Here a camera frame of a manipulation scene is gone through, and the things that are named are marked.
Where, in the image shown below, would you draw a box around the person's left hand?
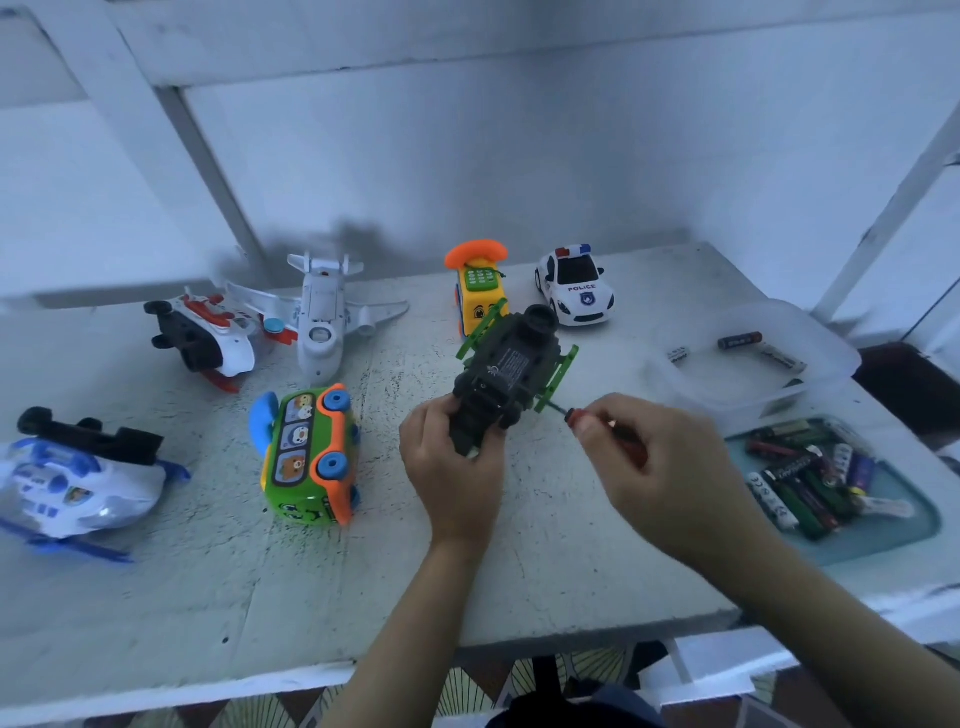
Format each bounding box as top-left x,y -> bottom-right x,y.
399,394 -> 509,560

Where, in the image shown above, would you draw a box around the person's right hand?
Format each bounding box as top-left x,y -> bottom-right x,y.
567,393 -> 774,575

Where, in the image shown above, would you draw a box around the red screwdriver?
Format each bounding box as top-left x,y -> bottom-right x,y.
540,397 -> 650,470

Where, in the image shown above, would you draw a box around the dark green toy helicopter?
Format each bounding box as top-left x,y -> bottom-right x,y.
448,303 -> 582,458

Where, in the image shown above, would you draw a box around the pile of batteries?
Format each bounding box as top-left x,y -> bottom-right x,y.
742,420 -> 917,542

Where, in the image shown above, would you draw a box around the clear plastic container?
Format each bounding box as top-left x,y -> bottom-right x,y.
645,300 -> 864,437

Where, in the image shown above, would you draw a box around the green orange toy car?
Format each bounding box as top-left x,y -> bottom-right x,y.
247,382 -> 360,528

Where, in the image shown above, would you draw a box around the white grey battery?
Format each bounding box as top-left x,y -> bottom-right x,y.
757,343 -> 809,377

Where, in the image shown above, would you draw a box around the yellow orange toy car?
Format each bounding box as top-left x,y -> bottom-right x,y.
442,240 -> 512,339

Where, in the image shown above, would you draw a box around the white toy airplane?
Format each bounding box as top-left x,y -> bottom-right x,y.
225,252 -> 411,387

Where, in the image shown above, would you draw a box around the black white toy car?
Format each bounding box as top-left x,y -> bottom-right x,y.
535,244 -> 617,329

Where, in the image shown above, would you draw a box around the teal container lid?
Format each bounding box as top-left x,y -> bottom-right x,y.
720,417 -> 944,569

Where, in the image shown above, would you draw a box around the dark brown storage box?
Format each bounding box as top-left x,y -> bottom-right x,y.
862,342 -> 960,452

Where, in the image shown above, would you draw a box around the red white toy vehicle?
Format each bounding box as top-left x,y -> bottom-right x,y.
144,288 -> 299,395

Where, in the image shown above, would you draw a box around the white blue toy vehicle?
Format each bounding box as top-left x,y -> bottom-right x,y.
0,406 -> 194,564

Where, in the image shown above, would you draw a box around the person's right forearm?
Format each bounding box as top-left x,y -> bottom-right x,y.
705,532 -> 960,728

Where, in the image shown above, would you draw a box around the person's left forearm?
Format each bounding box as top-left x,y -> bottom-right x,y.
322,540 -> 489,728

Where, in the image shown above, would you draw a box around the person's dark trousers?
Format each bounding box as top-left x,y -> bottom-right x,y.
480,687 -> 669,728

